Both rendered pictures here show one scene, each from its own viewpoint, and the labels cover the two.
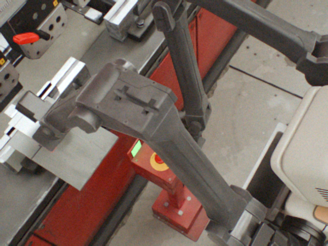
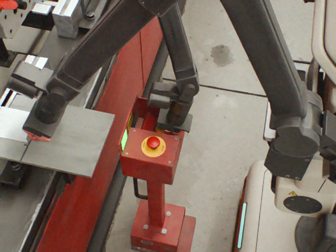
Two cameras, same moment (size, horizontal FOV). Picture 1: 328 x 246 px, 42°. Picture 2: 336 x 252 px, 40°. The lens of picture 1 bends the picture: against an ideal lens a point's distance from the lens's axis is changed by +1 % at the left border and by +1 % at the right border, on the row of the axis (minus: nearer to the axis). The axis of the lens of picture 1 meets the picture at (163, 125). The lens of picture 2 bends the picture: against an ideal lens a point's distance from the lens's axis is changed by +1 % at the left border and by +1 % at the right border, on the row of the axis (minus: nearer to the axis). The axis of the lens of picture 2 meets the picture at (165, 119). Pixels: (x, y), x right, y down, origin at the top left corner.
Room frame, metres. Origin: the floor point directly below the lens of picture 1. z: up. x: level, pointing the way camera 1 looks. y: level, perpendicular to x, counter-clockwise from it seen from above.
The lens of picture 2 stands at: (-0.14, 0.35, 1.94)
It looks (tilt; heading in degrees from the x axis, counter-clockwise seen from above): 55 degrees down; 331
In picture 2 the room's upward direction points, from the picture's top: straight up
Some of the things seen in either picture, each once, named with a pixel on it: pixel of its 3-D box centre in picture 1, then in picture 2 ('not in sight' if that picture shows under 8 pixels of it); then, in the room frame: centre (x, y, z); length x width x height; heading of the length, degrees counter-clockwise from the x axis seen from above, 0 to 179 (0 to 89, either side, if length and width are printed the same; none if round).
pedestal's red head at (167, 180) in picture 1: (166, 150); (154, 138); (0.55, 0.01, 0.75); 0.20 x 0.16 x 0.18; 138
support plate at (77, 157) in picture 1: (63, 141); (52, 134); (0.54, 0.29, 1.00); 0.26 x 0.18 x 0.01; 47
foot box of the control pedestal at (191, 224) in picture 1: (183, 208); (164, 228); (0.53, -0.02, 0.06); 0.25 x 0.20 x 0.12; 48
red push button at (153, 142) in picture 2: (161, 159); (153, 144); (0.51, 0.03, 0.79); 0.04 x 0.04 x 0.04
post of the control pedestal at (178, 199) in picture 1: (173, 183); (156, 191); (0.55, 0.01, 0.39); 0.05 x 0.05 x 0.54; 48
